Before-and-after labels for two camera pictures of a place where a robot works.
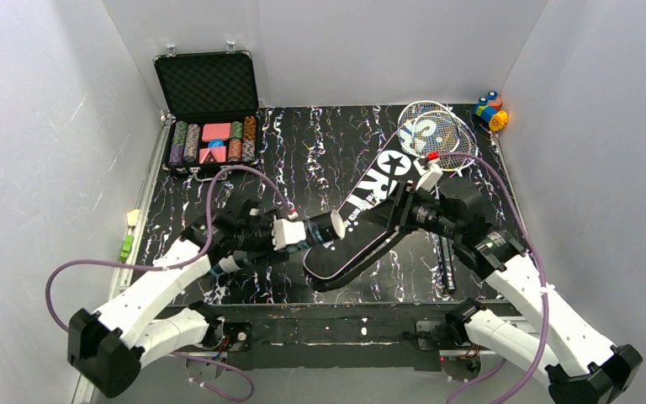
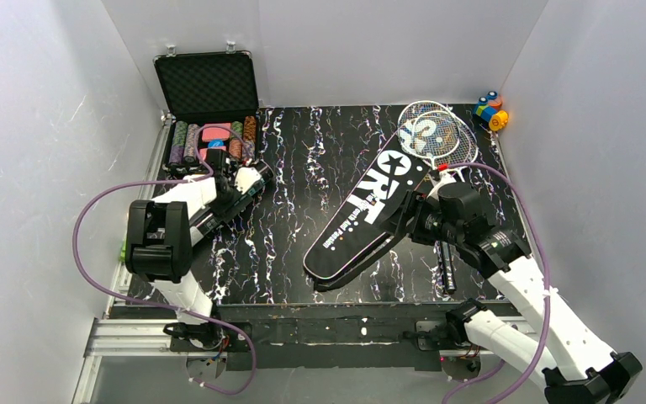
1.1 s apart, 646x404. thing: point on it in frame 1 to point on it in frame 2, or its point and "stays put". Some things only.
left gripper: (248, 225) to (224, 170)
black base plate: (349, 335) stays put
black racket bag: (368, 235) stays put
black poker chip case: (209, 111) stays put
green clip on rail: (125, 248) stays put
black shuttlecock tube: (324, 227) to (247, 182)
